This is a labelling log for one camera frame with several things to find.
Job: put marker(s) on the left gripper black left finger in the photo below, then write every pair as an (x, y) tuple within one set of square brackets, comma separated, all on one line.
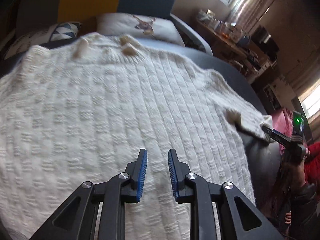
[(97, 210)]

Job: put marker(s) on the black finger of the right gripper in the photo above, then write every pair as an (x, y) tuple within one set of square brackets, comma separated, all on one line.
[(277, 136)]

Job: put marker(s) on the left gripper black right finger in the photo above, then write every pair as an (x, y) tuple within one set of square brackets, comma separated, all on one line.
[(217, 211)]

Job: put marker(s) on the white knitted sweater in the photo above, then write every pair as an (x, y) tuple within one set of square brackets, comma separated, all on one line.
[(112, 119)]

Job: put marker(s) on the person's right hand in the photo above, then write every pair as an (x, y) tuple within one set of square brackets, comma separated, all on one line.
[(293, 176)]

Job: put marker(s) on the pink fluffy cloth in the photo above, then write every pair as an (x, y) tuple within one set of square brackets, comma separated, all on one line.
[(282, 121)]

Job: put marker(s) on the red garment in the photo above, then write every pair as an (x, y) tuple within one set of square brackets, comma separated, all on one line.
[(312, 163)]

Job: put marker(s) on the black leather ottoman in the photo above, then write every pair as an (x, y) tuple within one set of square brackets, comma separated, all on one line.
[(250, 119)]

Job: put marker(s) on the window with curtains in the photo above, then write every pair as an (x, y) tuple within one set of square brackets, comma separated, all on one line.
[(309, 101)]

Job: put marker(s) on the cluttered wooden shelf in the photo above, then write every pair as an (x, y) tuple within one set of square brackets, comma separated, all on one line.
[(231, 44)]

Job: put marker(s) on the white deer print pillow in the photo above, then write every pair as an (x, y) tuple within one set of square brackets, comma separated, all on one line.
[(138, 26)]

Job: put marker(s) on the blue triangle pattern pillow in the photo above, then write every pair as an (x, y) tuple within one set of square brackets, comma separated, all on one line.
[(56, 32)]

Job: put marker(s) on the yellow teal grey sofa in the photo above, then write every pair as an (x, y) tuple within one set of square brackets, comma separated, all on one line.
[(36, 14)]

